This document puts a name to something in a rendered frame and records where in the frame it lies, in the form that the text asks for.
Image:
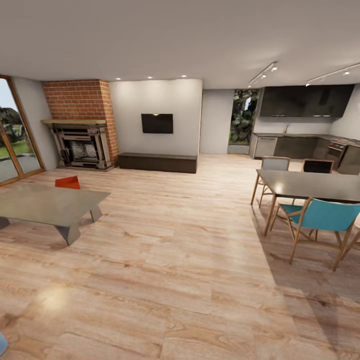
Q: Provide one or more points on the fixed window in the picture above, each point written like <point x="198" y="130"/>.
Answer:
<point x="244" y="112"/>

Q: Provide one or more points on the storage box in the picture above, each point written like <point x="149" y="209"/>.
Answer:
<point x="69" y="182"/>

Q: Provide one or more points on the wall mounted tv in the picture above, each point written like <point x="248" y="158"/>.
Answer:
<point x="157" y="123"/>

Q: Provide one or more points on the oven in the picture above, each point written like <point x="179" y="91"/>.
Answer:
<point x="336" y="152"/>

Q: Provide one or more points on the breakfast table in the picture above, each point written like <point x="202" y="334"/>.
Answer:
<point x="329" y="187"/>

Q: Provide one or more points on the cabinet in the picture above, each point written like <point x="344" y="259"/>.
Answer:
<point x="281" y="101"/>
<point x="186" y="164"/>
<point x="326" y="101"/>

